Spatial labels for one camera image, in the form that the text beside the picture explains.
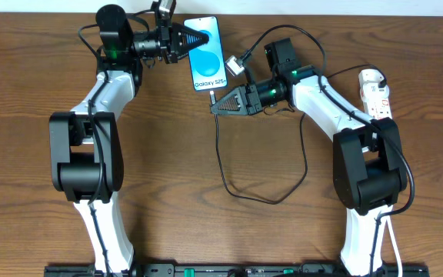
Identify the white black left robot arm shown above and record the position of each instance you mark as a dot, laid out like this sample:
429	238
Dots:
86	154

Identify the white USB charger adapter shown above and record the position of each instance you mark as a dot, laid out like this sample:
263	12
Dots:
368	76

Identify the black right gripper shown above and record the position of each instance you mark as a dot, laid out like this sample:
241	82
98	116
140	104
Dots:
251	99

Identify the blue Samsung Galaxy smartphone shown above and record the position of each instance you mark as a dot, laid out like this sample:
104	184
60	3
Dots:
207	61

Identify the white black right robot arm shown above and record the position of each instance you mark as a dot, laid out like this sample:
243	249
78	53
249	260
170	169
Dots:
369	168

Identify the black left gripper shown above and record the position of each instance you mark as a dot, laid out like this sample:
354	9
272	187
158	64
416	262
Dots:
169	44

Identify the white power strip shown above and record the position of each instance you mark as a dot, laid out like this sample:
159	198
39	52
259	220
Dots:
375	100

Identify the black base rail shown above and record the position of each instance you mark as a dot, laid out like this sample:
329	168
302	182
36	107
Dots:
170	270

